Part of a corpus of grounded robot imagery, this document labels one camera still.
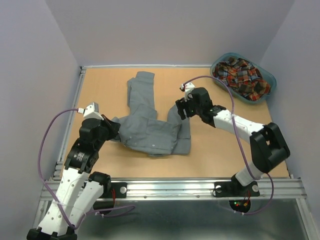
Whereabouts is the grey long sleeve shirt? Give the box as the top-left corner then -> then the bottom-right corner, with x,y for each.
112,71 -> 191,157

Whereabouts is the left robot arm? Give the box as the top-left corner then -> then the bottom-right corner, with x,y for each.
26,114 -> 121,240

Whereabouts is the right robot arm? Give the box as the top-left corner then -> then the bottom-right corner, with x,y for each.
175,83 -> 291,197

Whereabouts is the plaid long sleeve shirt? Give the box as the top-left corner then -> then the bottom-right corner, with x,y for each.
211,56 -> 271,102

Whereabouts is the teal plastic basket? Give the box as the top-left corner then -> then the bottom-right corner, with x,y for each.
210,52 -> 277,105

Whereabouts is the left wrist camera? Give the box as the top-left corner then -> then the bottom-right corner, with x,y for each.
77,102 -> 103,120

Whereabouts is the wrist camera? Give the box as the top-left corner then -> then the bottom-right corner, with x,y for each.
179,82 -> 195,102
77,102 -> 103,120

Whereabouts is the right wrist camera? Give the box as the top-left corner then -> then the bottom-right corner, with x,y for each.
179,82 -> 195,102

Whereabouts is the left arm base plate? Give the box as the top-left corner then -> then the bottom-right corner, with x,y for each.
100,181 -> 128,199

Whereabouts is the aluminium back rail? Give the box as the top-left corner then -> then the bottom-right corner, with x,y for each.
80,64 -> 212,70

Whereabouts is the aluminium rail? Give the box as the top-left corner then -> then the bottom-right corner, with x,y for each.
80,64 -> 212,70
39,177 -> 308,201

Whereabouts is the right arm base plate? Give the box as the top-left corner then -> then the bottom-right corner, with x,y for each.
212,181 -> 260,199

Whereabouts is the aluminium front rail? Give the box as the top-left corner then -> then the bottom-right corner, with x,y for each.
39,177 -> 308,201

